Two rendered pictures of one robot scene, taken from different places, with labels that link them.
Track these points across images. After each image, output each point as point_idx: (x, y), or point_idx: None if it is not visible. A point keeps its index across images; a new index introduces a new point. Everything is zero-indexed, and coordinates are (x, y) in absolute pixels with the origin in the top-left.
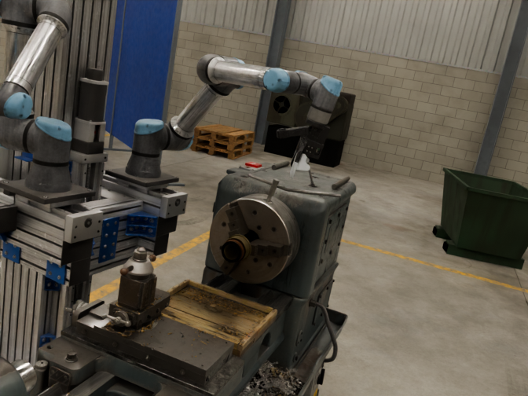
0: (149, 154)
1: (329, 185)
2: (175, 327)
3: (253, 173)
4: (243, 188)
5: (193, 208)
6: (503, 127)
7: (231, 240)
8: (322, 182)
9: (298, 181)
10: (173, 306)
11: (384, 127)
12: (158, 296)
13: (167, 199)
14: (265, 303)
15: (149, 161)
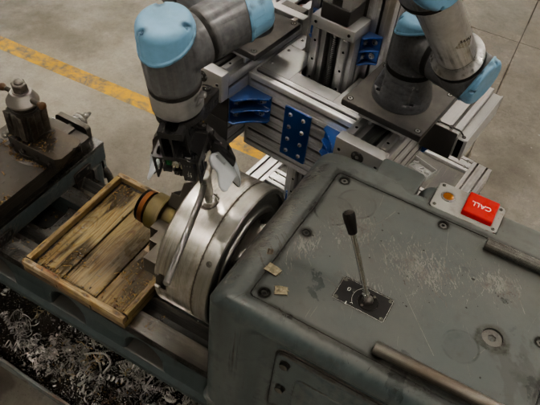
0: (389, 67)
1: (419, 353)
2: (18, 178)
3: (395, 198)
4: (300, 182)
5: None
6: None
7: (151, 192)
8: (435, 341)
9: (398, 280)
10: None
11: None
12: (50, 150)
13: (336, 137)
14: (198, 333)
15: (386, 78)
